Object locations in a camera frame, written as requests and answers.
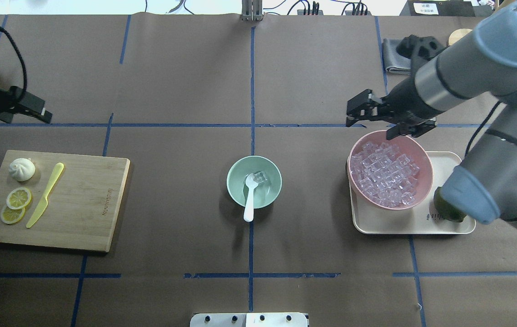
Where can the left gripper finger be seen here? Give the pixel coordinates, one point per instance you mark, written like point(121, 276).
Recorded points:
point(33, 106)

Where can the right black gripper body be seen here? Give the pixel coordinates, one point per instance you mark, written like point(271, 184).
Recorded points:
point(407, 99)

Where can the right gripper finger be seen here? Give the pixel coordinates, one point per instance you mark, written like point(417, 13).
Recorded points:
point(362, 107)
point(414, 131)

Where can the clear ice cube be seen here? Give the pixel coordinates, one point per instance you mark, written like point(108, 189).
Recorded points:
point(260, 177)

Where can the white plastic spoon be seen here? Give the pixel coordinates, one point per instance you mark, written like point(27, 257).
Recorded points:
point(250, 183)

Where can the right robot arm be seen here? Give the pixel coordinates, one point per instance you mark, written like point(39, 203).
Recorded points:
point(484, 185)

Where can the pink bowl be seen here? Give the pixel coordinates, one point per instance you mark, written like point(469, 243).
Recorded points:
point(409, 147)

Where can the pile of ice cubes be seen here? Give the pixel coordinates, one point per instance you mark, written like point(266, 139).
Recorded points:
point(384, 174)

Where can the mint green bowl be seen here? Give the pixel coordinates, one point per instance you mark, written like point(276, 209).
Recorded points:
point(266, 193)

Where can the grey folded cloth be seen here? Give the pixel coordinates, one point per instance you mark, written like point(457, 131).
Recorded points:
point(393, 61)

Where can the white steamed bun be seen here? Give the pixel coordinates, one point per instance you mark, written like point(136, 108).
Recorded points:
point(22, 169)

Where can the yellow plastic knife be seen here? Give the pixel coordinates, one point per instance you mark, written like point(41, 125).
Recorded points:
point(44, 200)

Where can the green avocado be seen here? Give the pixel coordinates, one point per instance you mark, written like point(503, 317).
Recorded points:
point(445, 209)

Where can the cream plastic tray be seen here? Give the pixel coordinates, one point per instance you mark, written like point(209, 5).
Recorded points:
point(420, 219)

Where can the lower lemon slice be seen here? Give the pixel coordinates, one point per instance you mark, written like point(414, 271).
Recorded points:
point(18, 198)

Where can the bamboo cutting board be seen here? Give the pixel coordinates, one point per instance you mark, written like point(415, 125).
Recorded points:
point(83, 205)

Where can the aluminium frame post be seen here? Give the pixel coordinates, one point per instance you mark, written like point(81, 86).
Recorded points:
point(252, 10)

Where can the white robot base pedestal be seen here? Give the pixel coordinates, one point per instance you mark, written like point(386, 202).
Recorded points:
point(250, 319)

